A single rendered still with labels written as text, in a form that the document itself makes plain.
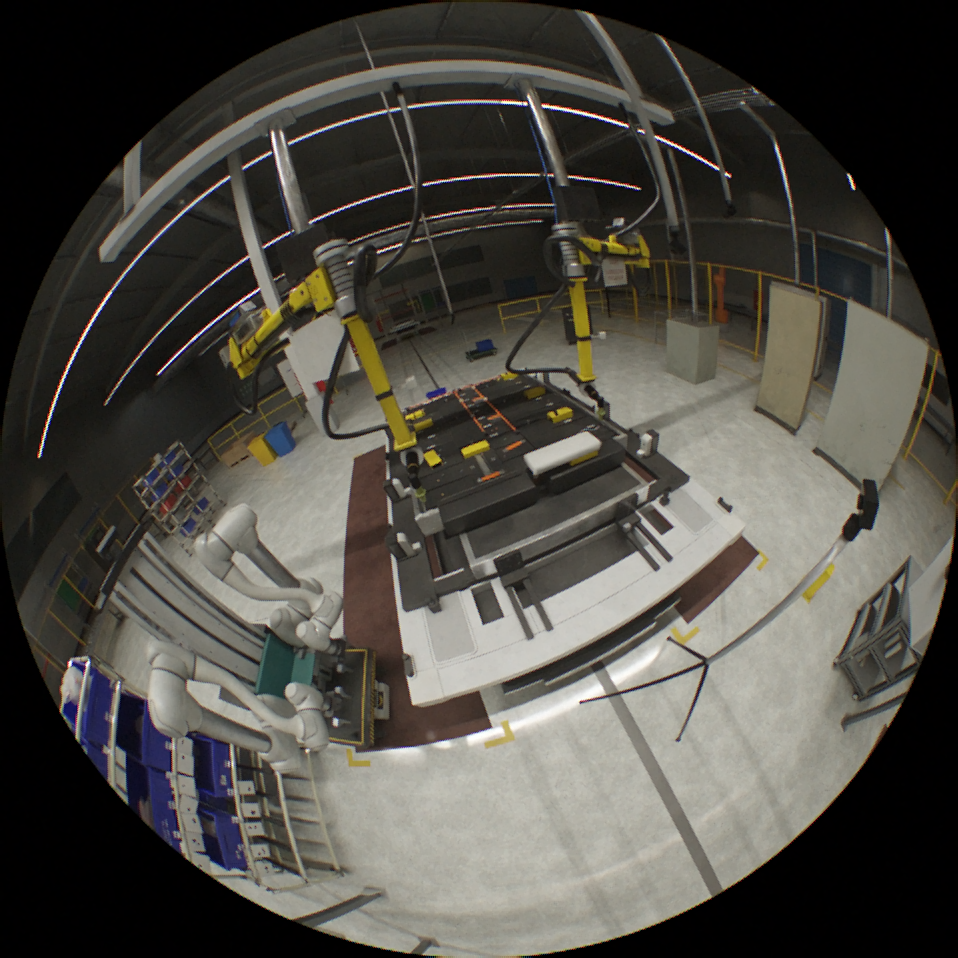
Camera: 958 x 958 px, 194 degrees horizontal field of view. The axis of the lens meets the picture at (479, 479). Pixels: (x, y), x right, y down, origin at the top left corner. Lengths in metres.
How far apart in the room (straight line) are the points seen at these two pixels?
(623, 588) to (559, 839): 1.58
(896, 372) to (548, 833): 5.02
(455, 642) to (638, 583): 0.78
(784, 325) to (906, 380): 1.92
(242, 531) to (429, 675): 0.92
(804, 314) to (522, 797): 5.35
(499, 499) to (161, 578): 1.55
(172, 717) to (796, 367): 5.62
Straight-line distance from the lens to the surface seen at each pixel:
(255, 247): 6.86
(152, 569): 1.47
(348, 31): 9.94
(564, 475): 1.27
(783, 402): 4.91
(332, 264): 0.92
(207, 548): 1.25
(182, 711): 1.08
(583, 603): 1.18
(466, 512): 1.18
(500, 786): 1.98
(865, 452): 4.70
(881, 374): 4.49
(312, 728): 1.22
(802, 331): 4.66
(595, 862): 2.19
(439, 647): 1.20
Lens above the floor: 1.91
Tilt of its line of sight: 38 degrees down
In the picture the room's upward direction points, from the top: 17 degrees counter-clockwise
